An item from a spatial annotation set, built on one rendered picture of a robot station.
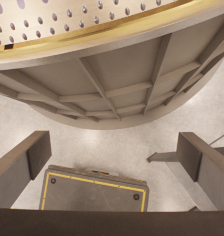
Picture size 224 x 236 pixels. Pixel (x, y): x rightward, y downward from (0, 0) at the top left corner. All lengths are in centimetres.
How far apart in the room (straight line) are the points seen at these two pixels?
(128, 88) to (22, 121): 128
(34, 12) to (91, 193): 103
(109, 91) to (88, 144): 86
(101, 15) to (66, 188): 107
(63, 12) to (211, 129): 140
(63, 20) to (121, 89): 41
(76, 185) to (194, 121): 102
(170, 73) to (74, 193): 92
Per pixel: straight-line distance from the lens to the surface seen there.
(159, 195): 148
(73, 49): 30
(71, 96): 69
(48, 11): 31
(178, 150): 17
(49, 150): 17
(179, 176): 116
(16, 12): 33
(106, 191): 115
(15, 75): 50
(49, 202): 129
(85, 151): 147
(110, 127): 140
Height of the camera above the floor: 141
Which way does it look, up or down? 79 degrees down
